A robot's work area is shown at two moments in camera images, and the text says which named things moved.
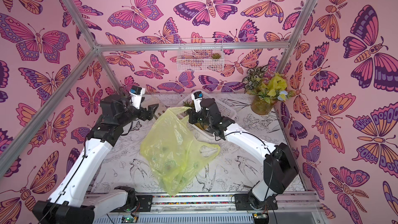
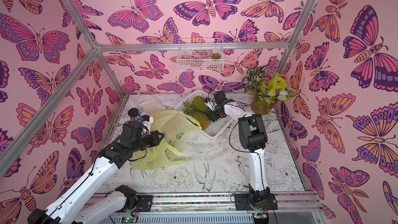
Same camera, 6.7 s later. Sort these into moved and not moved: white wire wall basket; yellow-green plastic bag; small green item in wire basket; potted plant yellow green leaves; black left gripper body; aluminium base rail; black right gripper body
Moved: yellow-green plastic bag; black left gripper body; black right gripper body
Not moved: white wire wall basket; small green item in wire basket; potted plant yellow green leaves; aluminium base rail
